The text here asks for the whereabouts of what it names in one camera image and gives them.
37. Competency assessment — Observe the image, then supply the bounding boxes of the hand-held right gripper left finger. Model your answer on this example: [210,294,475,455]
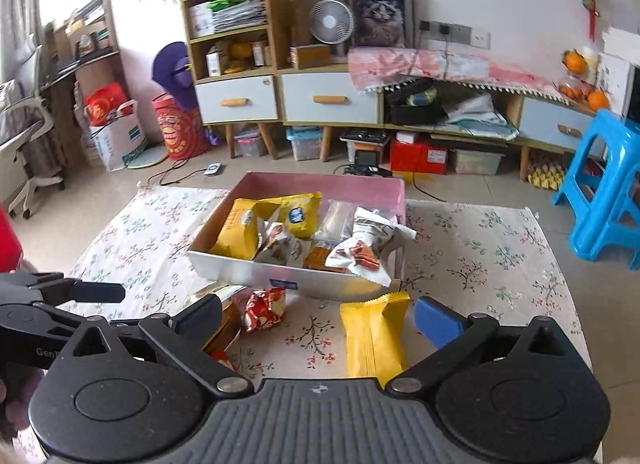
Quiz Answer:
[60,294,256,397]

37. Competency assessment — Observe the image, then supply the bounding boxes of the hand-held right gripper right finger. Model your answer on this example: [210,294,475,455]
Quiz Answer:
[384,295,587,396]

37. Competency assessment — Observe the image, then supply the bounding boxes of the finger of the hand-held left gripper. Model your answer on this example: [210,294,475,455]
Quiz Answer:
[0,271,126,306]

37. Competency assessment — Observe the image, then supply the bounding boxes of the gold snack packet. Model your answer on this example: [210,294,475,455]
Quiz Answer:
[187,284,247,360]

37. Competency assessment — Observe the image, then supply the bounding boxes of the red snack packet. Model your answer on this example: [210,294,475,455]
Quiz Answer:
[210,349,237,373]
[242,288,287,334]

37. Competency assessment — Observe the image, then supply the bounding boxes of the plain yellow snack packet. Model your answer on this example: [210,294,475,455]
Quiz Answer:
[340,291,411,379]

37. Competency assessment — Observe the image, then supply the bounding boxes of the yellow orange-print snack packet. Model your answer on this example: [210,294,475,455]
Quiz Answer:
[207,199,266,260]

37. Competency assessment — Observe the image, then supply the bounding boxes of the white nut-print snack packet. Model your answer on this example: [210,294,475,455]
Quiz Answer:
[325,207,417,287]

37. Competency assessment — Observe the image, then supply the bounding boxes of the white cardboard box pink inside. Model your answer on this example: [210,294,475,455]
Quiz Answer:
[187,171,407,301]

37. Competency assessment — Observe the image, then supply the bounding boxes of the white and orange snack packet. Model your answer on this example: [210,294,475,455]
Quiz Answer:
[302,241,347,273]

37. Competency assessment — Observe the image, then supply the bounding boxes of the yellow blue-label snack packet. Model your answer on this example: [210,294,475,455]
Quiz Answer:
[260,192,323,238]

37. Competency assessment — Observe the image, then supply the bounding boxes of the person's left hand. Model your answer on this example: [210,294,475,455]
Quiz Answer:
[0,376,31,445]

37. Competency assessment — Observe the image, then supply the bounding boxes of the red plastic chair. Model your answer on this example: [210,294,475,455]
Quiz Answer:
[0,204,24,273]

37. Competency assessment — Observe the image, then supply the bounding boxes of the white office chair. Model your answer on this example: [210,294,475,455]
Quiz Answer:
[0,39,66,220]

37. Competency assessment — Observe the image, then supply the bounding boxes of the round white floor board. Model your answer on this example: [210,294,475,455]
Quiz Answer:
[120,146,171,171]

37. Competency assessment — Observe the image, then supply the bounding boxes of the white paper shopping bag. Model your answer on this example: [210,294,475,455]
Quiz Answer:
[90,99,148,172]

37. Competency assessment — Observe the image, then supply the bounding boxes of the clear long storage bin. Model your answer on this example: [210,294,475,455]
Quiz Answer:
[452,146,503,176]

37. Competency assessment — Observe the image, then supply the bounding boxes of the red cardboard box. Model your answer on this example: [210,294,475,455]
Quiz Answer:
[390,136,448,175]

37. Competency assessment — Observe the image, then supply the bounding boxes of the black electronic device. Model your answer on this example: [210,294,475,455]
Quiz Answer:
[345,150,394,178]

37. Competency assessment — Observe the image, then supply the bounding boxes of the clear plastic storage bin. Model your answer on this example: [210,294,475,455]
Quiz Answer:
[234,124,268,159]

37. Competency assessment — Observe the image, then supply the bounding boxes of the red patterned bag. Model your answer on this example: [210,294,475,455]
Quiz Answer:
[152,93,211,161]

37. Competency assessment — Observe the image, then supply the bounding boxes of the yellow egg cartons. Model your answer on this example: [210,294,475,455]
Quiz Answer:
[527,149,568,191]

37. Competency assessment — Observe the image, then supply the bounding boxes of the wooden desk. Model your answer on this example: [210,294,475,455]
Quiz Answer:
[40,0,123,170]

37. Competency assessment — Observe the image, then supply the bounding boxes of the red gift bag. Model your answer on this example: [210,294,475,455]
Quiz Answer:
[85,83,129,126]

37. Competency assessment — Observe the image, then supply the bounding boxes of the black flat box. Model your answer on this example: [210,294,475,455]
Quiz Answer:
[340,129,392,151]

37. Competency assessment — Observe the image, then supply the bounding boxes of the blue lidded storage bin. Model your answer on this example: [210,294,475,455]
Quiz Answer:
[286,126,323,162]

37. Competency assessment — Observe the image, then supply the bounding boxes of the grey garment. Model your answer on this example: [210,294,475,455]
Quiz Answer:
[0,80,28,145]

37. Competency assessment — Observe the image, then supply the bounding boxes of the folded clothes pile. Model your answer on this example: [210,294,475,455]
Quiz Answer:
[442,93,521,140]

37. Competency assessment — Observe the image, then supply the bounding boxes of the blue plastic stool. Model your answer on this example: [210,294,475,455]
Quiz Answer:
[552,109,640,262]

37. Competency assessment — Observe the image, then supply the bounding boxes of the black storage bag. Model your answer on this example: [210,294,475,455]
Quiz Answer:
[387,79,448,126]

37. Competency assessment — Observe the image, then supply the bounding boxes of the long wooden media console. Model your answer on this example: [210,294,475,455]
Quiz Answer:
[382,79,608,183]

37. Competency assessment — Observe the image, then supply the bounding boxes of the pale blue drawer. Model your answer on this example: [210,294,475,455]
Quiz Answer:
[520,96,598,150]

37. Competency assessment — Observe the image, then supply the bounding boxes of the purple plush toy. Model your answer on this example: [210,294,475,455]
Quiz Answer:
[152,41,198,110]

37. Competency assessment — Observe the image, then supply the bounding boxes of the small white carton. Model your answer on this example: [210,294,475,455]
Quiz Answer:
[206,46,226,77]

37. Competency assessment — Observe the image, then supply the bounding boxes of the pink floral cover cloth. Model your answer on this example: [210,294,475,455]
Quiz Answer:
[347,46,571,105]

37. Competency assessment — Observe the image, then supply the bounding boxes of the yellow round container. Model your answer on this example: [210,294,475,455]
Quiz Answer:
[227,41,253,72]

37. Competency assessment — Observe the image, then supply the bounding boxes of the bag of small oranges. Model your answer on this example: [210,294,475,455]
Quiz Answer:
[557,76,591,103]

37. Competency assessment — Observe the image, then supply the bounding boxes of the low wooden drawer cabinet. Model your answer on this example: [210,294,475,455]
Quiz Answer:
[277,68,386,163]

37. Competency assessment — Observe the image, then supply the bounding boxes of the small wooden box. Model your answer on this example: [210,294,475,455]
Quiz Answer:
[290,44,332,70]

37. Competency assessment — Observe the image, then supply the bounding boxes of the white appliance box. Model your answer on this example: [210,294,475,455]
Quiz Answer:
[187,3,216,39]

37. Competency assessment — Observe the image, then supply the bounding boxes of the grey curtain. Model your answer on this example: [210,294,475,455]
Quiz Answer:
[0,0,43,90]

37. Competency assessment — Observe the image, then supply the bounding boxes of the white board panel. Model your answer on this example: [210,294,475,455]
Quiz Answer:
[597,26,640,120]

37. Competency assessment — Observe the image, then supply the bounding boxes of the stack of papers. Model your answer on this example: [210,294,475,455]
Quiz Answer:
[212,0,268,35]

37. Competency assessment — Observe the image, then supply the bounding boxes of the tall wooden shelf cabinet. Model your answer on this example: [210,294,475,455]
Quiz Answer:
[180,0,291,160]

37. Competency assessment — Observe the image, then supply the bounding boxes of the framed cat picture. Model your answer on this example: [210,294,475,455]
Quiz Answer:
[343,0,416,50]

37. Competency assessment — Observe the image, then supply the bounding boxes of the white desk fan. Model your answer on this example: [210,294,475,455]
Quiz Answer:
[308,0,356,57]

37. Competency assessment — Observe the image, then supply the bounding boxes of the black floor cable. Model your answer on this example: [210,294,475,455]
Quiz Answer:
[149,163,208,186]

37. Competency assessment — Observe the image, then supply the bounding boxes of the white drawer wooden handle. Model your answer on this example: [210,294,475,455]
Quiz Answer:
[282,75,380,125]
[195,76,278,125]

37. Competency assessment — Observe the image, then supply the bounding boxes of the black power cable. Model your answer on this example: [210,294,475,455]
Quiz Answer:
[400,30,451,81]

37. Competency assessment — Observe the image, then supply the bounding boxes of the grey wall socket panel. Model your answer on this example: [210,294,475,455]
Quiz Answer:
[419,20,471,47]

